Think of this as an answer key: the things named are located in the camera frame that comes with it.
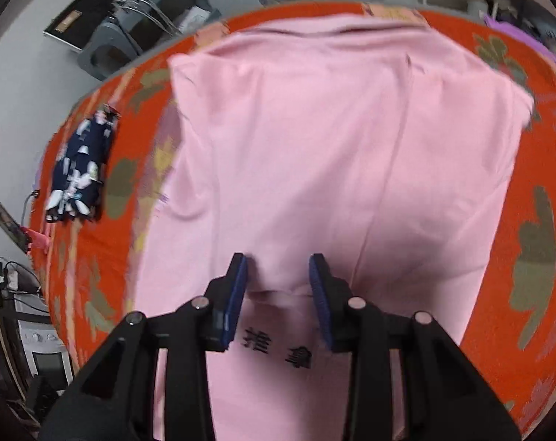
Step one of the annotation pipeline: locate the white power strip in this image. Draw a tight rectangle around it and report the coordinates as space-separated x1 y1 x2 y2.
0 262 19 290

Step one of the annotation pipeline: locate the navy floral garment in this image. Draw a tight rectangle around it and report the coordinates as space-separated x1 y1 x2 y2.
45 105 121 225

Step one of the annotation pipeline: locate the white appliance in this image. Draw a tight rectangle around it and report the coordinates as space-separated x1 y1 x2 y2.
16 319 74 387

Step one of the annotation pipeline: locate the orange floral blanket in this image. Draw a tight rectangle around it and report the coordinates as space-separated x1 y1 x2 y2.
36 1 556 441

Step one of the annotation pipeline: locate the black phone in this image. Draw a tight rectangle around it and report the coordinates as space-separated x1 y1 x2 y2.
0 201 31 251

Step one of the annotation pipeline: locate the pink shirt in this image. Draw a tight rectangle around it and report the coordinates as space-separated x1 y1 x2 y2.
133 15 536 441

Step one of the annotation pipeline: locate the pink phone stand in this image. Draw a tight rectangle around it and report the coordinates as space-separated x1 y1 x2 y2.
21 225 49 253

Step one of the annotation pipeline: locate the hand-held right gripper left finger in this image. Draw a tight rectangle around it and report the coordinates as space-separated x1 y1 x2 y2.
39 252 250 441

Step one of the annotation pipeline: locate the grey pillow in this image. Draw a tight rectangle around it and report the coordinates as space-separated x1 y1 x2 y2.
530 14 556 51

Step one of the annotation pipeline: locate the grey therapy machine cart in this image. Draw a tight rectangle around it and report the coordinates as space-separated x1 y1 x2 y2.
43 0 223 81

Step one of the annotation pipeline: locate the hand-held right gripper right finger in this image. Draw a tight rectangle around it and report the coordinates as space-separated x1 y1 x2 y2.
308 252 522 441

